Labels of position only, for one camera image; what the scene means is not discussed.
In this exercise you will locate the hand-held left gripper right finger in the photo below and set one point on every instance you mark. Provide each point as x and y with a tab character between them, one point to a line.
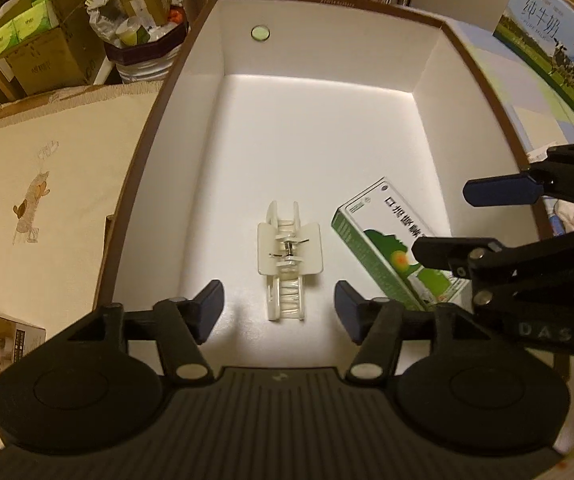
347	312

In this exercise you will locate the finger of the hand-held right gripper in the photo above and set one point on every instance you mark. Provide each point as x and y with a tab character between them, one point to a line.
502	190
447	252

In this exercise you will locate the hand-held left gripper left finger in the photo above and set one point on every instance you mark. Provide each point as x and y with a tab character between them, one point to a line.
209	312

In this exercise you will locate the white hair claw clip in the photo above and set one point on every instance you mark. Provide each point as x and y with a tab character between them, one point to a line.
312	256

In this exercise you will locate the green and white medicine box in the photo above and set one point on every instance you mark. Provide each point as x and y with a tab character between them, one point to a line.
367	232

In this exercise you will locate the brown and white storage box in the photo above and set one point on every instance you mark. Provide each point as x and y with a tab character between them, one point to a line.
317	135

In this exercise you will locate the blue milk carton box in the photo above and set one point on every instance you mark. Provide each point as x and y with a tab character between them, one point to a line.
542	35

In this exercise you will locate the small appliance box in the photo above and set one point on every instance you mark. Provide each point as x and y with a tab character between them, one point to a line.
7	345

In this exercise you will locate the dark striped trash bin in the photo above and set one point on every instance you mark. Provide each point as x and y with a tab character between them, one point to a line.
142	60

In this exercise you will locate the round pale green sticker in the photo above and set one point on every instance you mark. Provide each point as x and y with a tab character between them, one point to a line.
260	33

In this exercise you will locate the brown cardboard box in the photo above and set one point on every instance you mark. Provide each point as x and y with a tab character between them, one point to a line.
52	65

